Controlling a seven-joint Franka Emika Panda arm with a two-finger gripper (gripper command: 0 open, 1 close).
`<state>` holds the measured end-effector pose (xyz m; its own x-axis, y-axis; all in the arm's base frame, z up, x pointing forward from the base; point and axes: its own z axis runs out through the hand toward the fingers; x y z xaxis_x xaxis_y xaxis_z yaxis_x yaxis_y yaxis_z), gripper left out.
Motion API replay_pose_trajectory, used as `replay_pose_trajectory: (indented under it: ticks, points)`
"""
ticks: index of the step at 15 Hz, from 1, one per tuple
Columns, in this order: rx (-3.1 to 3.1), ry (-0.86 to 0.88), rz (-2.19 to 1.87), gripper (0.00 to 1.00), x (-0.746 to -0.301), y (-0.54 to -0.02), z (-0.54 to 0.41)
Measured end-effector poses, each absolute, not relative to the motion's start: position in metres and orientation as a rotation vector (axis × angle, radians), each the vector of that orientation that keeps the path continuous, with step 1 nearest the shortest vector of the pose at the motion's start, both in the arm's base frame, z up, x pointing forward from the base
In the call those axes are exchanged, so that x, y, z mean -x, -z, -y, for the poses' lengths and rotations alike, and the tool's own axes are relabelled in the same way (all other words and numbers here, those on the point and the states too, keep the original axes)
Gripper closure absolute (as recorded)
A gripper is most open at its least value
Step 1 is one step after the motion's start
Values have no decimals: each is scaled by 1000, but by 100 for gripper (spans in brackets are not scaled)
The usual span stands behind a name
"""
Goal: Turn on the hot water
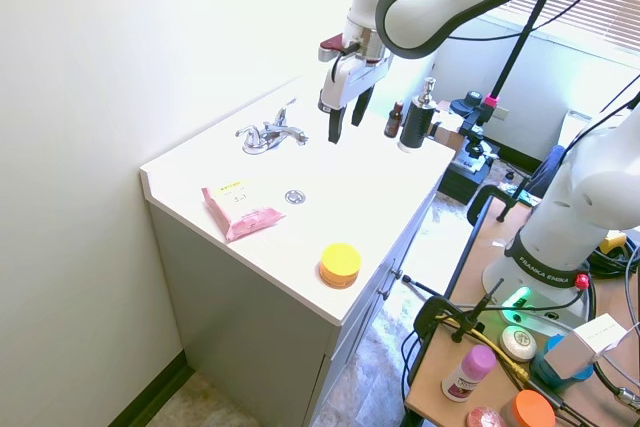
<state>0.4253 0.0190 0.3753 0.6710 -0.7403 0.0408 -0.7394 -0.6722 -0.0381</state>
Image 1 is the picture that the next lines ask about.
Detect chrome faucet handle with lever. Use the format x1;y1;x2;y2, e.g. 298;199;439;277
272;98;298;129

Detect chrome faucet spout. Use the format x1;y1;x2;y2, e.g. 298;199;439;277
259;121;310;147

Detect red wrist camera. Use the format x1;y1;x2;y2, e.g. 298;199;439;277
316;33;361;64

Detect black mini tripod stand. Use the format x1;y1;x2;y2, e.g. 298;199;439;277
450;277;505;343

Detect pink cap deodorant stick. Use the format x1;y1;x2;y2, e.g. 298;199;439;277
440;344;498;403

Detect chrome faucet handle round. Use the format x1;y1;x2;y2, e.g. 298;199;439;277
235;125;265;156

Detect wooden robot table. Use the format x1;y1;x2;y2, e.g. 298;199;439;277
403;194;640;427

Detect yellow lid orange jar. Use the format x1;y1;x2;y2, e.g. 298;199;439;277
318;242;363;290

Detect round white soap tin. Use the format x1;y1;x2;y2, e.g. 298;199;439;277
499;325;538;363

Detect black soap dispenser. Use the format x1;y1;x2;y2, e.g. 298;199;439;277
397;76;440;154

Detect black clamp with knob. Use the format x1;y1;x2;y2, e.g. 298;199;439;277
448;90;501;168

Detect black cable bundle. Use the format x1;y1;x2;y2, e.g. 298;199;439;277
582;234;640;427

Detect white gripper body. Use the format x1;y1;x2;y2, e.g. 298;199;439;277
319;49;394;112

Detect black camera stand pole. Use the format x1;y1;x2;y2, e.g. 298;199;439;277
487;0;556;108

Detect pink wipes packet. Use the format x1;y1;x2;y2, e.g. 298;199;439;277
200;178;287;244

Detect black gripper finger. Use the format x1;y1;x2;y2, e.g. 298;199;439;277
327;102;348;145
350;84;376;128

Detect grey vanity cabinet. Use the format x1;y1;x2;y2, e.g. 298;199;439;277
148;166;451;427

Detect white cardboard box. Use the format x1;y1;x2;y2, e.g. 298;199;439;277
542;312;630;379

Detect yellow cable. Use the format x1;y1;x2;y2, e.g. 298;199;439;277
433;314;531;383

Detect window blinds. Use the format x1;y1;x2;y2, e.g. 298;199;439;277
492;0;640;61

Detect pink round soap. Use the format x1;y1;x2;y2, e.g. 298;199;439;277
465;405;507;427

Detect black C-clamp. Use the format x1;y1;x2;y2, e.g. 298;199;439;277
467;184;541;228

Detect small amber dropper bottle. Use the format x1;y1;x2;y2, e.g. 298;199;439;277
383;100;405;139

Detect blue cup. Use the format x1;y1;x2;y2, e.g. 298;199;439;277
530;334;595;393

